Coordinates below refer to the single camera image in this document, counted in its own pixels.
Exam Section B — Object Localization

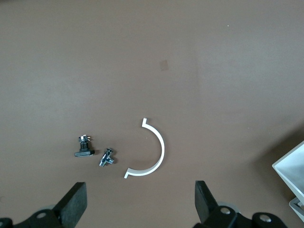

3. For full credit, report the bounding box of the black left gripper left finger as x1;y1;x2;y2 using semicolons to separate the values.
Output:
14;182;88;228

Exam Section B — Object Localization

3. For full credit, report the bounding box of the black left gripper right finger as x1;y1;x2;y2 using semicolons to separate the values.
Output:
192;180;293;228

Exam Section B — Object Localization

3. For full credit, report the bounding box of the white drawer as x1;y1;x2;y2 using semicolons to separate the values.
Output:
272;140;304;199

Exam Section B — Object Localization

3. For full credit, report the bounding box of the small chrome metal fitting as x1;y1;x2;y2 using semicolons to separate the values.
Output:
99;147;115;168

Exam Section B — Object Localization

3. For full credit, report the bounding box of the black switch part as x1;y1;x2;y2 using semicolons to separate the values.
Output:
74;134;95;158

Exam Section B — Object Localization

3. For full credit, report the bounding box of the white semicircular bracket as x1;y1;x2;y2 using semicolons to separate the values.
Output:
123;117;165;179

